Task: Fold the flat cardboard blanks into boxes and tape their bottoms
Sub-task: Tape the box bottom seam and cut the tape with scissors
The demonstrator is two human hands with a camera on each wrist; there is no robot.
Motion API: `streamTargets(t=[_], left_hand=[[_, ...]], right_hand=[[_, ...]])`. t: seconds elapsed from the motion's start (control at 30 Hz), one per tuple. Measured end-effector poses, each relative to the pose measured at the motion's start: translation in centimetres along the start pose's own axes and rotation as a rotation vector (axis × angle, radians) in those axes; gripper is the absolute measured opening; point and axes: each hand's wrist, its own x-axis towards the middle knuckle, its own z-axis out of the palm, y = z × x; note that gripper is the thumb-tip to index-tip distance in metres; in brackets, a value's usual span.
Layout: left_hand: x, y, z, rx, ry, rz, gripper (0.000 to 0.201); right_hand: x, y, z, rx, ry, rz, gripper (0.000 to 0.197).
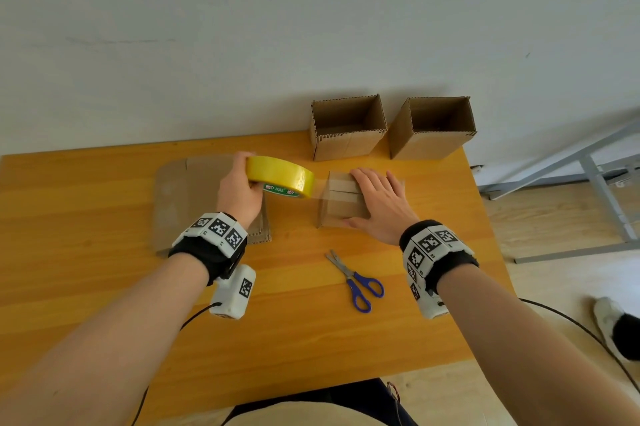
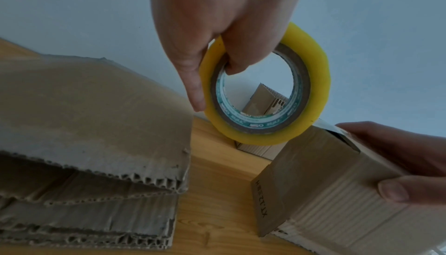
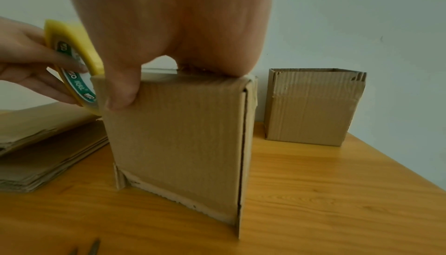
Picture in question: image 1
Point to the person's left forearm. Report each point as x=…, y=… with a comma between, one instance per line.
x=100, y=345

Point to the black left wristband with markers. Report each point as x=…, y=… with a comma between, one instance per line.
x=205, y=255

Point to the brown cardboard paper box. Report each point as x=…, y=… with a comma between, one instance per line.
x=425, y=145
x=345, y=145
x=340, y=208

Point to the stack of cardboard boxes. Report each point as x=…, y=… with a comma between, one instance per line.
x=185, y=195

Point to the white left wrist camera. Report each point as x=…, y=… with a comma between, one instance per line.
x=230, y=300

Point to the person's right hand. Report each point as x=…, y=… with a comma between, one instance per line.
x=390, y=210

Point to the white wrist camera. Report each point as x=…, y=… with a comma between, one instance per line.
x=430, y=308
x=230, y=300

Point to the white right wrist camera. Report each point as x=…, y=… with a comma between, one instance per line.
x=430, y=308

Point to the person's dark and beige clothing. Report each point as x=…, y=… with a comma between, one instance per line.
x=310, y=400

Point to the grey metal table frame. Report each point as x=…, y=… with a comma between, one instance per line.
x=595, y=180

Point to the black wristband with markers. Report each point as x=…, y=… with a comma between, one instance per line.
x=205, y=255
x=450, y=260

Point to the person's right forearm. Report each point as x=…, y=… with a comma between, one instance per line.
x=525, y=350

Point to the person's left hand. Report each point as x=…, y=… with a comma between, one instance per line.
x=237, y=195

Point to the black right wristband with markers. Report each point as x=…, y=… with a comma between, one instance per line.
x=450, y=260

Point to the white wall socket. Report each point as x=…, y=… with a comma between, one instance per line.
x=476, y=168

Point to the yellow tape roll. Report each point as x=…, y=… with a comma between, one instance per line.
x=280, y=170

